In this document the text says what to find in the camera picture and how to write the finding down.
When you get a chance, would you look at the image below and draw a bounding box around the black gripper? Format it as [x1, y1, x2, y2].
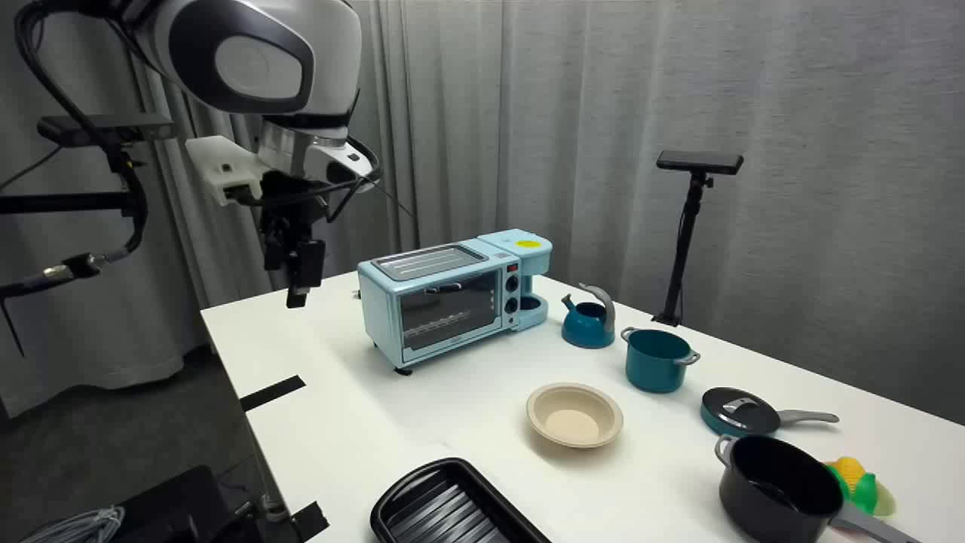
[260, 171, 327, 309]

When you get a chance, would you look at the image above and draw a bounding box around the beige plate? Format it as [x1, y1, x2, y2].
[526, 383, 624, 448]

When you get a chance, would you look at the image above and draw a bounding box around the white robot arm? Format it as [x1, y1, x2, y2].
[111, 0, 376, 309]

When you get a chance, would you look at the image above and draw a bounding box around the yellow green toy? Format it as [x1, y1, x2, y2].
[830, 457, 896, 516]

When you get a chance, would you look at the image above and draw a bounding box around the black tape strip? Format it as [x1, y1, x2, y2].
[239, 374, 304, 414]

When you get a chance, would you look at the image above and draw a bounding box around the light blue toaster oven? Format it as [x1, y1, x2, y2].
[355, 228, 552, 374]

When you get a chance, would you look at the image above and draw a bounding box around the black equipment at bottom left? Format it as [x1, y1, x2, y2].
[17, 464, 330, 543]

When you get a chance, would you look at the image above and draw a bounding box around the black baking tray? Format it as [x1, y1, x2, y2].
[372, 457, 552, 543]

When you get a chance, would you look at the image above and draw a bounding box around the teal kettle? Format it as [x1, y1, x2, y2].
[561, 283, 615, 350]

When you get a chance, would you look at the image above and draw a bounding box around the teal pot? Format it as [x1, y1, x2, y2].
[621, 326, 701, 391]

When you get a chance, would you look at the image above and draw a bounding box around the teal pan lid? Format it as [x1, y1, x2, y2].
[701, 386, 837, 438]

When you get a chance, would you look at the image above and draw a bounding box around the black saucepan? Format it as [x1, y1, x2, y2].
[716, 434, 921, 543]

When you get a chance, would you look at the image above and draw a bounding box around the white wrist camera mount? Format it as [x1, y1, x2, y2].
[185, 137, 265, 206]

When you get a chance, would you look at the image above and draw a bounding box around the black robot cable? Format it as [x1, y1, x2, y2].
[0, 0, 153, 304]

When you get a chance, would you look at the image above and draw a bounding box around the black camera on left arm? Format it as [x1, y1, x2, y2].
[0, 112, 179, 220]

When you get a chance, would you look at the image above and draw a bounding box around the black camera on stand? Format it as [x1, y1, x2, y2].
[657, 152, 745, 326]

